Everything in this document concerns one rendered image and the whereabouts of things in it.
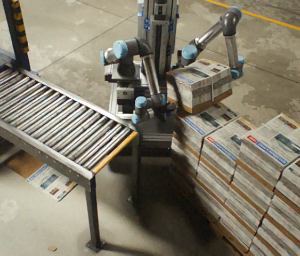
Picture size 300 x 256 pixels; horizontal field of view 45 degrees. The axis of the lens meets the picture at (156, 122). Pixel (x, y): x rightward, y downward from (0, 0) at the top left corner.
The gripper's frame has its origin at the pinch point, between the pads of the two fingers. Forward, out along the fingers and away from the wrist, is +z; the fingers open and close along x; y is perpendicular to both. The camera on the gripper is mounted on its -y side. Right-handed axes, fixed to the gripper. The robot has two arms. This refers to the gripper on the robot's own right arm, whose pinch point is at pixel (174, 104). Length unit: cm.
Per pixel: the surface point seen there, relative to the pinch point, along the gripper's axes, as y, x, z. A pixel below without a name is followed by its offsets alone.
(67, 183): -67, 60, -75
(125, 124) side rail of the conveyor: -1.1, 4.3, -39.8
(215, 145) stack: -13.0, -46.3, -3.4
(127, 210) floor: -82, 13, -47
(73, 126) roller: 3, 21, -71
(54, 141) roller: 2, 15, -87
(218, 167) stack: -29, -49, -4
